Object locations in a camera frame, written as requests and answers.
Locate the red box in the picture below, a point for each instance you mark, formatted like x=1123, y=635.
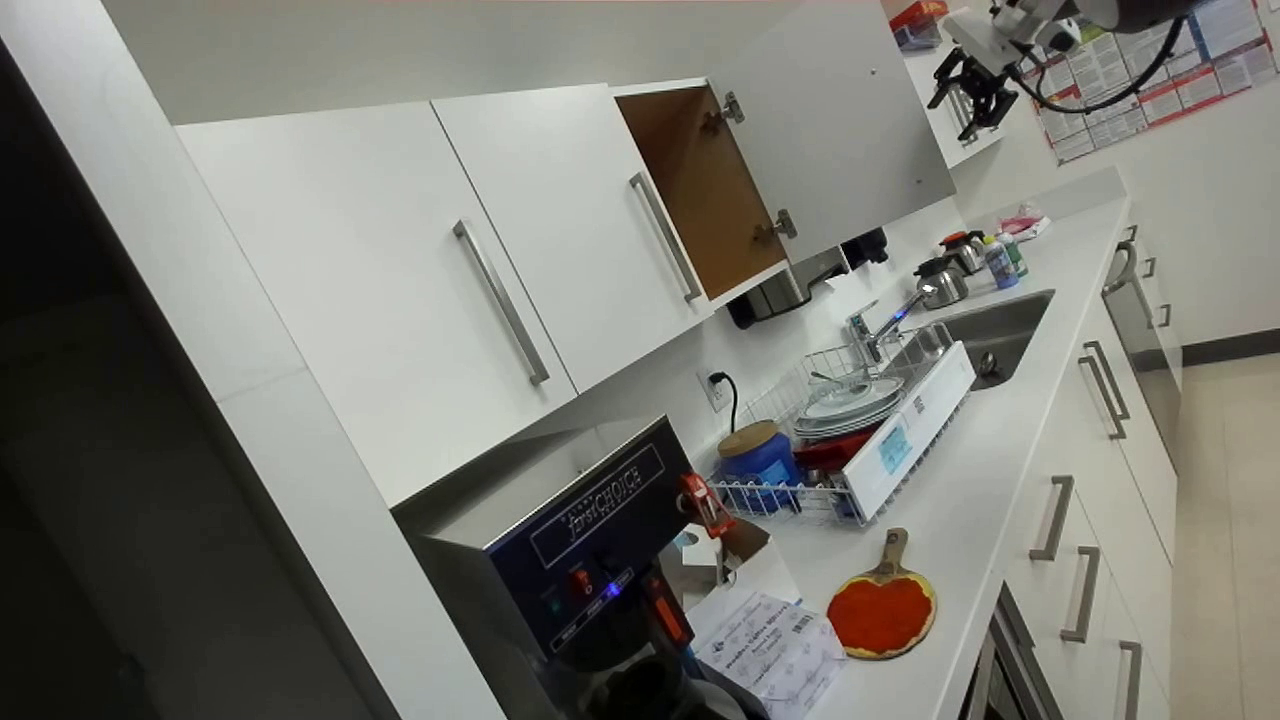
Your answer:
x=917, y=23

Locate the tall white cabinet panel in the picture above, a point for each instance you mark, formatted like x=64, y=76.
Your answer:
x=306, y=532

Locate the chrome faucet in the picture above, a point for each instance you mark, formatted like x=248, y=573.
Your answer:
x=874, y=326

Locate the red bowl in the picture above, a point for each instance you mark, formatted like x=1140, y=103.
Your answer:
x=820, y=448

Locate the red ping pong paddle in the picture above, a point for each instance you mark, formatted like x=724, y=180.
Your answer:
x=883, y=614

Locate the stainless steel sink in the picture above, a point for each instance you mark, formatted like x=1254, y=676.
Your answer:
x=1001, y=335

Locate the wall poster calendar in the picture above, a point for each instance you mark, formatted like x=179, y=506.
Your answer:
x=1200, y=65

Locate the white wall cabinet door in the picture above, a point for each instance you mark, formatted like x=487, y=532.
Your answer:
x=346, y=267
x=562, y=225

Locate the white hinged cabinet door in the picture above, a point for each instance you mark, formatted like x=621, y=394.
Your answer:
x=842, y=122

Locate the stack of white plates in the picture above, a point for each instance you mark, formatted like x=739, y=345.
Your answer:
x=845, y=400

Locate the printed white papers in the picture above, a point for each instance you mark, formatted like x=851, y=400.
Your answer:
x=767, y=645

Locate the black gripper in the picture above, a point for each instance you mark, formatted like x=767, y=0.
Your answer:
x=986, y=72

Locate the black appliance under cabinet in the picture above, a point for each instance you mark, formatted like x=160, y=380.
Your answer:
x=771, y=302

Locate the steel kettle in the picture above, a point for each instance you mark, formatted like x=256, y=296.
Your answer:
x=940, y=281

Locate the steel dishwasher front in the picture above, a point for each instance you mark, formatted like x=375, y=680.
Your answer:
x=1134, y=307

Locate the round cork lid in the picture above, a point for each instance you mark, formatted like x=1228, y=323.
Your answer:
x=755, y=436

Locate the wall cabinet with wooden interior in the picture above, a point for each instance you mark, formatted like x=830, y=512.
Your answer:
x=703, y=202

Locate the steel coffee machine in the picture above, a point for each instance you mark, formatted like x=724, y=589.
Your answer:
x=562, y=532

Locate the built-in black oven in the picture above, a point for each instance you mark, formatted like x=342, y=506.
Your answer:
x=1014, y=667

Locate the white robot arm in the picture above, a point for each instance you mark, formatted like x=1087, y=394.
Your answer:
x=1014, y=35

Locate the blue container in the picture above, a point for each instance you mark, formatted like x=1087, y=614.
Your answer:
x=767, y=470

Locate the brown cardboard box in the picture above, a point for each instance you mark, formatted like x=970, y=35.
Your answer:
x=746, y=537

